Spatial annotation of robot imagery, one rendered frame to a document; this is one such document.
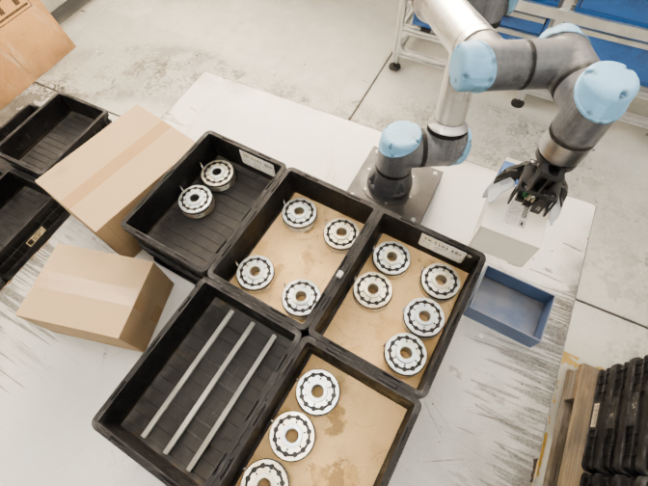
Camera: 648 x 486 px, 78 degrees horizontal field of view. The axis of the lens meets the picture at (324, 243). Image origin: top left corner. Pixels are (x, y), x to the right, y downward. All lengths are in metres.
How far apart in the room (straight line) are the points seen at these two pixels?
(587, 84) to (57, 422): 1.39
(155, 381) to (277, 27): 2.77
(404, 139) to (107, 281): 0.91
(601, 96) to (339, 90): 2.26
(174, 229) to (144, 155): 0.26
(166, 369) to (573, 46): 1.06
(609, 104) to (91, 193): 1.25
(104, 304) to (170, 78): 2.17
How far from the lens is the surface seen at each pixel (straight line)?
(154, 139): 1.42
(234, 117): 1.70
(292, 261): 1.13
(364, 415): 1.02
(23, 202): 2.28
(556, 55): 0.75
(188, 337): 1.12
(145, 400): 1.13
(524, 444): 1.24
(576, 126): 0.72
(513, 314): 1.31
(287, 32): 3.33
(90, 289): 1.25
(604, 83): 0.69
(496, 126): 2.75
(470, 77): 0.69
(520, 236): 0.89
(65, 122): 2.32
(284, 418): 1.00
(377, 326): 1.07
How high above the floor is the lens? 1.85
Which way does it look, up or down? 62 degrees down
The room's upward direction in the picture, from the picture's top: 4 degrees counter-clockwise
